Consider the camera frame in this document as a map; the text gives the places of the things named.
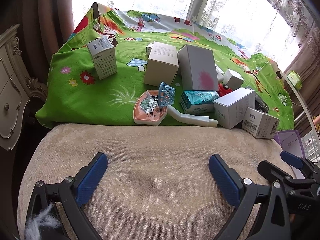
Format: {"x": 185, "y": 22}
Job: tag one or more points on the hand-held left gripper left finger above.
{"x": 92, "y": 177}

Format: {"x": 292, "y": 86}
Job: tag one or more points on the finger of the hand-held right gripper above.
{"x": 271, "y": 171}
{"x": 291, "y": 158}

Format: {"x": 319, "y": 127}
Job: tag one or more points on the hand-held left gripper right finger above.
{"x": 223, "y": 182}

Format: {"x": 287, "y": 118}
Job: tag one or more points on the red toy car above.
{"x": 225, "y": 89}

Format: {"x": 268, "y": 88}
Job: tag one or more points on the beige cardboard box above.
{"x": 160, "y": 67}

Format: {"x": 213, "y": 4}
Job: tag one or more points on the purple paper bag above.
{"x": 290, "y": 140}

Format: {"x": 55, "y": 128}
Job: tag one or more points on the white barcode medicine box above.
{"x": 105, "y": 62}
{"x": 262, "y": 125}

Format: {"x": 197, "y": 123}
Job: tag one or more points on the black box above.
{"x": 262, "y": 105}

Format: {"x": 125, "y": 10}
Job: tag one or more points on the beige upholstered ottoman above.
{"x": 150, "y": 155}

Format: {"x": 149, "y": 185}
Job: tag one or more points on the white fluffy tuft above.
{"x": 37, "y": 220}

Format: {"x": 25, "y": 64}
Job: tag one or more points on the white box with printed icons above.
{"x": 232, "y": 110}

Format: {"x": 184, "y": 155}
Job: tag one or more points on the green cartoon printed blanket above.
{"x": 107, "y": 100}

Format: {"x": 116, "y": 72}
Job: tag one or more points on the green tissue box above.
{"x": 293, "y": 78}

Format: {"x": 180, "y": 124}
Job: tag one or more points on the teal tissue packet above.
{"x": 197, "y": 100}

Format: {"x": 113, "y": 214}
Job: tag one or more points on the toy basketball hoop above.
{"x": 150, "y": 107}

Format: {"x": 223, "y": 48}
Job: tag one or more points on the pinkish brown curtain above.
{"x": 307, "y": 62}

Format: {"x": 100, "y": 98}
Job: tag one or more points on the small white box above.
{"x": 149, "y": 49}
{"x": 233, "y": 78}

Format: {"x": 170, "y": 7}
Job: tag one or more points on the ornate white nightstand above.
{"x": 10, "y": 92}

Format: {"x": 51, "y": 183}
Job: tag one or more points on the large white box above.
{"x": 195, "y": 65}

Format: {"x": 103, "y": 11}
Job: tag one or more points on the grey window post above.
{"x": 200, "y": 0}

